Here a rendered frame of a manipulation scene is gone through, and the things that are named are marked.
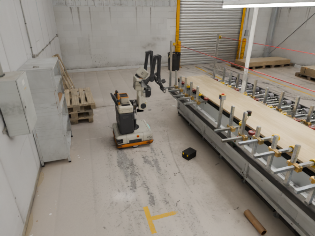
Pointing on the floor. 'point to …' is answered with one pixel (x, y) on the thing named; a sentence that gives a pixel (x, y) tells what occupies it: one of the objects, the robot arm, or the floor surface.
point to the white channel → (249, 48)
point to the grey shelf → (48, 109)
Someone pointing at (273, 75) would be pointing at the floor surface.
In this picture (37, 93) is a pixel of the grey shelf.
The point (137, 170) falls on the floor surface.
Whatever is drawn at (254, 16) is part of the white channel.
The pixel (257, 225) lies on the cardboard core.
